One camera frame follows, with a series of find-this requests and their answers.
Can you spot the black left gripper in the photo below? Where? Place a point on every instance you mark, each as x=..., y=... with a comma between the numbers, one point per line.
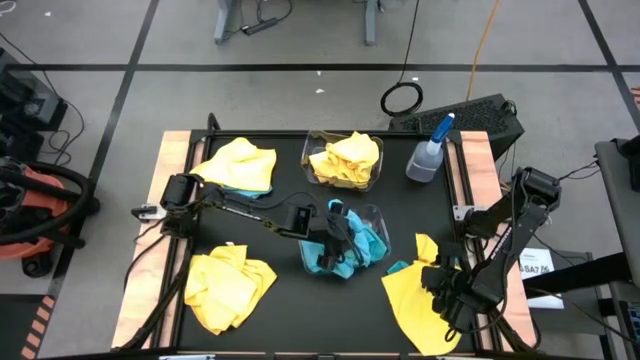
x=332, y=232

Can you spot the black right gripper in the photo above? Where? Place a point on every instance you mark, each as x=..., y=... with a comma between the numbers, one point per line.
x=457, y=300

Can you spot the light blue microfiber towel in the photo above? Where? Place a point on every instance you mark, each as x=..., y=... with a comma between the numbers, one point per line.
x=250, y=193
x=365, y=240

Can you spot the dark teal microfiber towel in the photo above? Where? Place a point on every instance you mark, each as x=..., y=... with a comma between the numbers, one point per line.
x=397, y=267

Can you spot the yellow microfiber towel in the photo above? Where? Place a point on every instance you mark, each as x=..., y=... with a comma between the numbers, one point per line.
x=225, y=290
x=235, y=165
x=350, y=160
x=410, y=305

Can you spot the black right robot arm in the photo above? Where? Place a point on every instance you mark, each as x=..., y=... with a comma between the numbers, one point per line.
x=500, y=260

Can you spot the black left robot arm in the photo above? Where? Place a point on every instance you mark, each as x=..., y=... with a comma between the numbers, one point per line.
x=240, y=205

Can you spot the white paper label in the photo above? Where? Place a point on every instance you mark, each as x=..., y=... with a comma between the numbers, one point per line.
x=537, y=262

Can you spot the translucent spray bottle blue nozzle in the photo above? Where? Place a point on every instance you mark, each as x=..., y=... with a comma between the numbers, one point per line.
x=425, y=165

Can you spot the wooden table side board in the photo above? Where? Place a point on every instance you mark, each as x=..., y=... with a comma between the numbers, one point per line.
x=145, y=280
x=480, y=165

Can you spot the black stand beam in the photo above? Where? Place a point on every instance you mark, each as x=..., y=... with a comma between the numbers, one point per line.
x=590, y=275

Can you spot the black perforated computer case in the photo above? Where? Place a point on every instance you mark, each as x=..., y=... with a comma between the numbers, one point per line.
x=480, y=117

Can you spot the device with blue buttons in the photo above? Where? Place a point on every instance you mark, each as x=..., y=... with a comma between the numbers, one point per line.
x=632, y=320

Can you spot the grey desk leg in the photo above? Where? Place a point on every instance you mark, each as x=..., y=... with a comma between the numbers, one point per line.
x=222, y=25
x=370, y=25

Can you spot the black power strip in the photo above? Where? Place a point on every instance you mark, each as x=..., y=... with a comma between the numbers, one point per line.
x=260, y=26

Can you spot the orange and black vacuum cleaner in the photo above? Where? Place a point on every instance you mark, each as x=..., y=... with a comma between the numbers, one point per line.
x=30, y=200

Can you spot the black floor mat orange stripes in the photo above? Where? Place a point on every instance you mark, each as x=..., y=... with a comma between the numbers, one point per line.
x=15, y=325

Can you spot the black equipment boxes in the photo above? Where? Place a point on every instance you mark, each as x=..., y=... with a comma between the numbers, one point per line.
x=25, y=105

